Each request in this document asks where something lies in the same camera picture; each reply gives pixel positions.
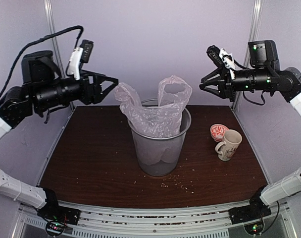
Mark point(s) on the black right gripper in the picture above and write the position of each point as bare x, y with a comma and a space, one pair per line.
224, 83

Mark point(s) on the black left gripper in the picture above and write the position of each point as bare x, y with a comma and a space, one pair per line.
95, 96

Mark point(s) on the pink plastic trash bag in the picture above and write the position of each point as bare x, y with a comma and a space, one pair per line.
162, 120

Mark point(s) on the grey mesh trash bin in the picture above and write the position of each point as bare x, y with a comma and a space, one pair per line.
158, 157

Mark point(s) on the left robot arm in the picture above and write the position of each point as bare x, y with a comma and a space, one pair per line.
45, 91

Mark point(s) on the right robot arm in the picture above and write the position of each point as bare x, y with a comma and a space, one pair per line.
263, 75

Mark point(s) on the red patterned bowl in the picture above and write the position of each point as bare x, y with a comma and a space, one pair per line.
217, 131

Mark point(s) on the cream patterned mug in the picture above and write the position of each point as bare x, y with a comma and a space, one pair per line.
227, 147

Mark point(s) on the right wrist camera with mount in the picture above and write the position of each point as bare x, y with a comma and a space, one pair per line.
222, 59

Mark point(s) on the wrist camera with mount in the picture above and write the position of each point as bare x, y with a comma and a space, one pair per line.
79, 56
222, 59

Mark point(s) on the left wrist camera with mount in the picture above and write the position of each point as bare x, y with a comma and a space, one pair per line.
79, 56

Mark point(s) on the left aluminium corner post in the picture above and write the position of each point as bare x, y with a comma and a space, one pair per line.
51, 25

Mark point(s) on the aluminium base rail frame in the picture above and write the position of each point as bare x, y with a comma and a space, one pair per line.
191, 222

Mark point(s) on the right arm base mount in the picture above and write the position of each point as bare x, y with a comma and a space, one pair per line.
251, 216

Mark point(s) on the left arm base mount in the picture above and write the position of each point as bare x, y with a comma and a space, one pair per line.
58, 220

